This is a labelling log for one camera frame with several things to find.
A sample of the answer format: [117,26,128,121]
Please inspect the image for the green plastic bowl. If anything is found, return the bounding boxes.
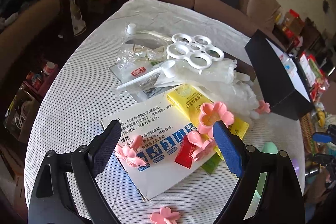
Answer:
[244,141,280,221]

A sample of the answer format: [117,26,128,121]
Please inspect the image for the white ring egg holder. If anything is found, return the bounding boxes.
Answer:
[166,33,224,75]

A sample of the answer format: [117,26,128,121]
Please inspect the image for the woven wicker basket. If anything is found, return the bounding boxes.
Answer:
[299,113,318,155]

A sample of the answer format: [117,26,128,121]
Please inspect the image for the yellow banana bunch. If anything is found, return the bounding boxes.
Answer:
[317,110,326,128]

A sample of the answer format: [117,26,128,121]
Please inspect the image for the pink flower clip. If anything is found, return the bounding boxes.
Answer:
[255,100,270,115]

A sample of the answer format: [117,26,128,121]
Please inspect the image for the pink plastic spoon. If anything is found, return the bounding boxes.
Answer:
[187,131,206,148]

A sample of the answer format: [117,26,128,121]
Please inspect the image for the pink flower cutter mould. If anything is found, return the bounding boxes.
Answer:
[197,102,235,138]

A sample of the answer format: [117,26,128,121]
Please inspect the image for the yellow packet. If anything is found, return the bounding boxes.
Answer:
[167,85,249,162]

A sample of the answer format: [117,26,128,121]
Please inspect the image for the white striped tablecloth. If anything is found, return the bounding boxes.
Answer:
[23,0,306,224]

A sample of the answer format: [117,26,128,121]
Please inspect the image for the black open storage box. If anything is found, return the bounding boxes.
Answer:
[245,30,314,121]

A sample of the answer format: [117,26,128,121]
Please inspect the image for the red snack bag pile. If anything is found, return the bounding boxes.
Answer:
[299,52,330,102]

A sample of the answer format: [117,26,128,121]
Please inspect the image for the clear plastic gloves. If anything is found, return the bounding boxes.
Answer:
[154,58,260,120]

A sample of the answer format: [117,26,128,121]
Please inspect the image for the white instruction card box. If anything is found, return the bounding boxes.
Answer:
[101,93,215,201]

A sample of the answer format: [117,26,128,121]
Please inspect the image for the white plastic spoon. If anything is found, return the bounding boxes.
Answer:
[116,60,176,90]

